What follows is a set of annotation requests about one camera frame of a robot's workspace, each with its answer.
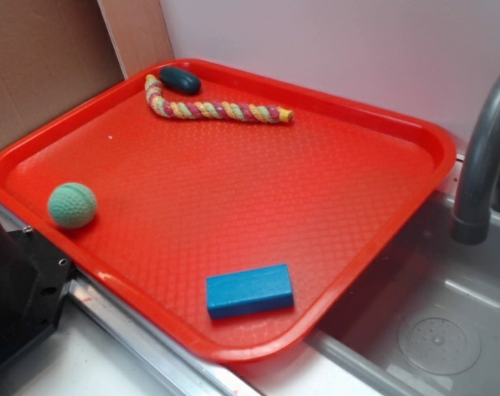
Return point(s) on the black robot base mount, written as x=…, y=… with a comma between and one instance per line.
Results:
x=34, y=276

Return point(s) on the grey curved faucet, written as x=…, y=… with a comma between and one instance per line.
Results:
x=478, y=192

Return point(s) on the dark teal oval soap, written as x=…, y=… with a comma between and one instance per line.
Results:
x=180, y=80

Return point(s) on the red plastic tray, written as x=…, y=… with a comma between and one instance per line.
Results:
x=179, y=201

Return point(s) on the blue rectangular block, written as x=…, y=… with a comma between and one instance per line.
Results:
x=248, y=292

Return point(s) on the brown cardboard panel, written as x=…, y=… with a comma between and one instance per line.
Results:
x=55, y=55

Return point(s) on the metal aluminium rail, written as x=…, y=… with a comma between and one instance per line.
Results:
x=173, y=366

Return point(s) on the green knitted ball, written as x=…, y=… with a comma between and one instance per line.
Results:
x=72, y=205

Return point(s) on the grey plastic sink basin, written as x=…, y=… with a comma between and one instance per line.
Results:
x=424, y=317

